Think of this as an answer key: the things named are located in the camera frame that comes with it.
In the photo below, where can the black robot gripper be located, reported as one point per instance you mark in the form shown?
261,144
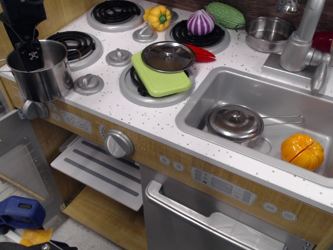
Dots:
20,19

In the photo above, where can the tall steel pot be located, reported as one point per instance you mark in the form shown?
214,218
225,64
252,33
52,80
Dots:
46,84

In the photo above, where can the stove burner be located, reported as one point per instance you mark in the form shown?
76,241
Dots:
115,16
215,42
83,49
129,90

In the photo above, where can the silver stove knob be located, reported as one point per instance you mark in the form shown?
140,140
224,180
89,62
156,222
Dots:
174,15
118,58
145,35
88,84

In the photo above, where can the back left stove burner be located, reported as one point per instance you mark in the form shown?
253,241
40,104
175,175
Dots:
115,16

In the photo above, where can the front stove burner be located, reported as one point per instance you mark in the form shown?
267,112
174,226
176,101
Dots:
129,90

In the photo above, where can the steel pot lid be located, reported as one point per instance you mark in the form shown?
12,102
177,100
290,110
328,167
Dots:
168,57

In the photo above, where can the back right stove burner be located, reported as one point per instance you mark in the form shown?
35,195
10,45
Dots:
215,42

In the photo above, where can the small steel pot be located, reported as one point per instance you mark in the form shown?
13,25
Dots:
266,34

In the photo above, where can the silver side knob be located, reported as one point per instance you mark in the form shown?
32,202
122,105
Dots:
32,110

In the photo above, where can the clock display panel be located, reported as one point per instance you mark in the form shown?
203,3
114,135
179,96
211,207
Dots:
77,121

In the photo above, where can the oven door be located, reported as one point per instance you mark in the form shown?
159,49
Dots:
25,171

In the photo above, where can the white oven rack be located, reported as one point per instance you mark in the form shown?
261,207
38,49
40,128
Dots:
88,163

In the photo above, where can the silver oven dial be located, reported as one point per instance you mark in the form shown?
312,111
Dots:
118,144

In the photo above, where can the green cutting board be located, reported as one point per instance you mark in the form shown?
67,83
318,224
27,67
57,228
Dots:
160,84

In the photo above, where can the yellow toy bell pepper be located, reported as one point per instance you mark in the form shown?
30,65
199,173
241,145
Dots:
157,17

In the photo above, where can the blue clamp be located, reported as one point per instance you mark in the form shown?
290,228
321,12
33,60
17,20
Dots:
22,213

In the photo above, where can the red toy chili pepper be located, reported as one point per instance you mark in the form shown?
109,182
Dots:
202,55

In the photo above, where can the purple striped toy onion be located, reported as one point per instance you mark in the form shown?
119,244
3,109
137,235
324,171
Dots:
200,23

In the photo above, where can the green toy bitter gourd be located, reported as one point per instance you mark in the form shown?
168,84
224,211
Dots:
226,15

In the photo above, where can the lidded steel saucepan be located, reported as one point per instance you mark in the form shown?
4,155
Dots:
243,125

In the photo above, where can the silver dishwasher door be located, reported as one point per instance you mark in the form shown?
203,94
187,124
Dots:
178,216

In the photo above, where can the steel sink basin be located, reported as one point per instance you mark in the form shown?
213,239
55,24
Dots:
285,109

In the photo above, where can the silver toy faucet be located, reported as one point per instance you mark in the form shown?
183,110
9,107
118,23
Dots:
299,62

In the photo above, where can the orange toy pumpkin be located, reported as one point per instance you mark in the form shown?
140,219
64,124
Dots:
303,151

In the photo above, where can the red toy cup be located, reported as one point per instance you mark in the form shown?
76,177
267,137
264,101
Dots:
322,41

